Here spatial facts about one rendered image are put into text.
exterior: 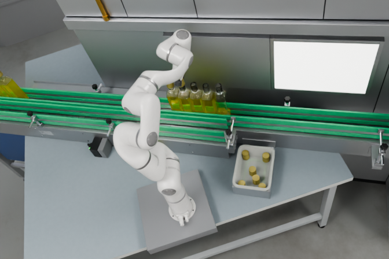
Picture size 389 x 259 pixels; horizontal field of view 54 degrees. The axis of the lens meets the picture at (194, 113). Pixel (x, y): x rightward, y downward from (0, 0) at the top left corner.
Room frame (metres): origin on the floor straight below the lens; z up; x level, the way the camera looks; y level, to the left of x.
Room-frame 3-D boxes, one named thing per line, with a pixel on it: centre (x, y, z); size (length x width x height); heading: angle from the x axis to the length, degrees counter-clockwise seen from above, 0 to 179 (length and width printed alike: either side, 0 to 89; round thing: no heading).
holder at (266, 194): (0.84, -0.20, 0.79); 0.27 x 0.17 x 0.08; 153
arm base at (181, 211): (0.73, 0.18, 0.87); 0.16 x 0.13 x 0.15; 179
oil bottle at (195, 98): (1.15, -0.03, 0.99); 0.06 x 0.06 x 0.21; 64
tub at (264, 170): (0.82, -0.19, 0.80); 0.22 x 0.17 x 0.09; 153
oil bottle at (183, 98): (1.17, 0.02, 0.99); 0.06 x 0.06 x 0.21; 63
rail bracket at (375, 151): (0.67, -0.70, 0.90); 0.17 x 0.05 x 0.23; 153
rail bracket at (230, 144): (0.96, -0.13, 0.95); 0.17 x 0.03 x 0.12; 153
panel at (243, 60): (1.13, -0.37, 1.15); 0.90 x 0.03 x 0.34; 63
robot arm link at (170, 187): (0.76, 0.18, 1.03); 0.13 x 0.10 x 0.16; 170
